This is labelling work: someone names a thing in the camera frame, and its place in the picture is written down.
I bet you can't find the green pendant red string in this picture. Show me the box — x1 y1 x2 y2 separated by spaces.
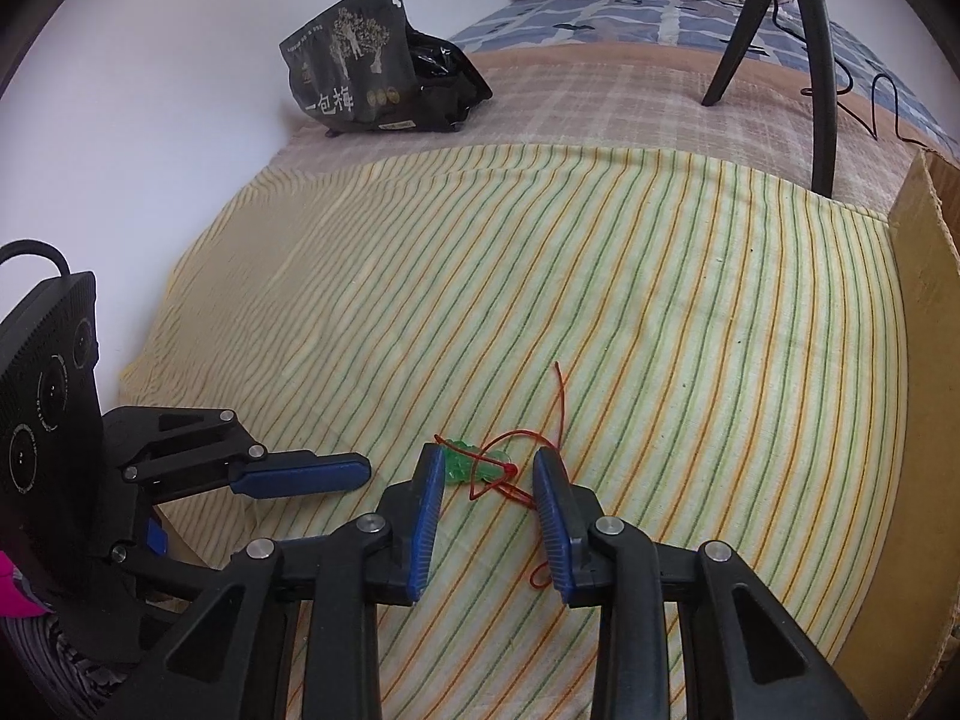
434 359 571 595

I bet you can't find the black tripod stand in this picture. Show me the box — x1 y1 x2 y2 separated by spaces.
701 0 838 197

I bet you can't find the black power cable with remote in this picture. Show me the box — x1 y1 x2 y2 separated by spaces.
779 13 960 163

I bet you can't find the yellow striped cloth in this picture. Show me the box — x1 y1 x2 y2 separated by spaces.
118 143 913 720

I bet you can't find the blue patterned bedsheet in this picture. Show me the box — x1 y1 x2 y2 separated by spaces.
452 0 900 91

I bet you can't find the black snack bag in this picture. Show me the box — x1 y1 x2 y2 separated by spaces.
280 0 493 133

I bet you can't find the beige plaid blanket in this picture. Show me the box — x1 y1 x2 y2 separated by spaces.
223 44 928 238

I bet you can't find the cardboard box tray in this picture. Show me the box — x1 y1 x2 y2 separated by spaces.
836 151 958 718

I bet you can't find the black camera box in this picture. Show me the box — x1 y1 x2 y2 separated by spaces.
2 239 104 608

